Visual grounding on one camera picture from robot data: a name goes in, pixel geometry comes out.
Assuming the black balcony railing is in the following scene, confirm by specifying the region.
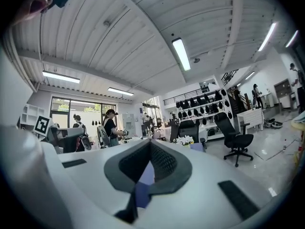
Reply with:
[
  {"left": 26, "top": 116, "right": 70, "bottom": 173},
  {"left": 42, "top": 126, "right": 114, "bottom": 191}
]
[{"left": 163, "top": 87, "right": 210, "bottom": 106}]

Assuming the long ceiling light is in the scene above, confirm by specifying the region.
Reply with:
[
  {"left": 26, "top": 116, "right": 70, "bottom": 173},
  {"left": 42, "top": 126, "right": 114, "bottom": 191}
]
[
  {"left": 258, "top": 21, "right": 278, "bottom": 52},
  {"left": 107, "top": 87, "right": 134, "bottom": 96},
  {"left": 42, "top": 71, "right": 81, "bottom": 84},
  {"left": 171, "top": 38, "right": 192, "bottom": 72},
  {"left": 285, "top": 30, "right": 299, "bottom": 48}
]

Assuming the white flower bouquet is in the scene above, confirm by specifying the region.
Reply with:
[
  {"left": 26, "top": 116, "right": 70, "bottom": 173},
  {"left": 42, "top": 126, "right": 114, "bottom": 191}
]
[{"left": 173, "top": 135, "right": 195, "bottom": 146}]

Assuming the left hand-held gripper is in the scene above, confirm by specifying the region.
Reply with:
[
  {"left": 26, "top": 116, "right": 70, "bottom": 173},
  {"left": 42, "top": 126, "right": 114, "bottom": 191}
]
[{"left": 33, "top": 115, "right": 86, "bottom": 154}]

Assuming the white slatted table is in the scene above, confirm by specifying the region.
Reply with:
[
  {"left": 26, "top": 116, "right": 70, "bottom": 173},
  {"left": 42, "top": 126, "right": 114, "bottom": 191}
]
[{"left": 236, "top": 108, "right": 265, "bottom": 131}]

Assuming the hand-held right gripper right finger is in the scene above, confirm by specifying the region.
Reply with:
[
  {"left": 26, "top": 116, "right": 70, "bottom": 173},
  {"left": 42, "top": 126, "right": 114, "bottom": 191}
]
[{"left": 148, "top": 139, "right": 193, "bottom": 196}]

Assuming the purple box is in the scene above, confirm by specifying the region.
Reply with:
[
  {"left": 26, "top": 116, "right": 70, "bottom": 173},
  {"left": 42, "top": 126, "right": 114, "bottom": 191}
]
[{"left": 190, "top": 143, "right": 206, "bottom": 153}]

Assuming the white shelf of black bags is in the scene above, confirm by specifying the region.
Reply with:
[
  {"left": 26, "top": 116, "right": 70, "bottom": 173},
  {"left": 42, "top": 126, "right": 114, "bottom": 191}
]
[{"left": 175, "top": 87, "right": 235, "bottom": 140}]

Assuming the white cube shelf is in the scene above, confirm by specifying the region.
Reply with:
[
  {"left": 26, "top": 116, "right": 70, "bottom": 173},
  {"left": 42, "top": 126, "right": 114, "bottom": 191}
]
[{"left": 19, "top": 103, "right": 46, "bottom": 128}]

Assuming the large glass window front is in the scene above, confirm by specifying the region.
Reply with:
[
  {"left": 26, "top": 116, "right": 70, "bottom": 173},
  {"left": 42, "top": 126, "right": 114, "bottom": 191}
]
[{"left": 50, "top": 96, "right": 117, "bottom": 128}]

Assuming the black office chair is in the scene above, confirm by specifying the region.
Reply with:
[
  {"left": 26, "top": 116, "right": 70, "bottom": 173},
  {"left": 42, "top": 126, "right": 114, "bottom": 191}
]
[
  {"left": 178, "top": 119, "right": 207, "bottom": 149},
  {"left": 169, "top": 122, "right": 180, "bottom": 143},
  {"left": 213, "top": 112, "right": 254, "bottom": 168}
]

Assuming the grey wall cabinet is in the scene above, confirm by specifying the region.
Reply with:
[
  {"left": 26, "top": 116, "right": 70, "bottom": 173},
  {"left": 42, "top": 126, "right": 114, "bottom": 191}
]
[{"left": 274, "top": 79, "right": 292, "bottom": 99}]

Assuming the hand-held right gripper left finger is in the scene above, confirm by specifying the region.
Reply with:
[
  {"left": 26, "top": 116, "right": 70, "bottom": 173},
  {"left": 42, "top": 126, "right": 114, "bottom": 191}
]
[{"left": 104, "top": 139, "right": 152, "bottom": 225}]

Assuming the person's face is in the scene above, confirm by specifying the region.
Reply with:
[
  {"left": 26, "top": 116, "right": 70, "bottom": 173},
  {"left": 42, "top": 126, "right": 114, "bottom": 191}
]
[{"left": 13, "top": 0, "right": 53, "bottom": 25}]

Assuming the white tall cabinet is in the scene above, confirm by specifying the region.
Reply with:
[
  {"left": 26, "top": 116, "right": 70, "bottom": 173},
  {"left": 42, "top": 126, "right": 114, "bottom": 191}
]
[{"left": 122, "top": 113, "right": 135, "bottom": 138}]

